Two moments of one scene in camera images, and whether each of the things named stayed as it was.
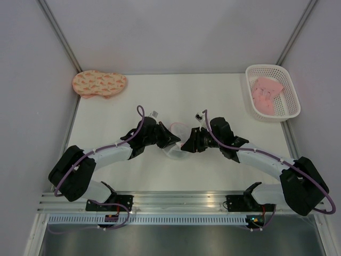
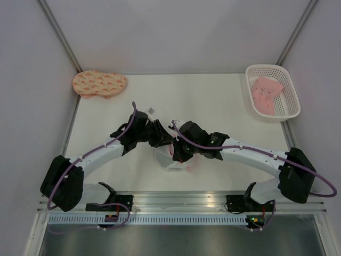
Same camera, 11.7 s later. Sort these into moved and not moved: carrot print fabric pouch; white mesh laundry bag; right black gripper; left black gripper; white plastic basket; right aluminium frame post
Moved: right black gripper; white mesh laundry bag
Not moved: right aluminium frame post; white plastic basket; carrot print fabric pouch; left black gripper
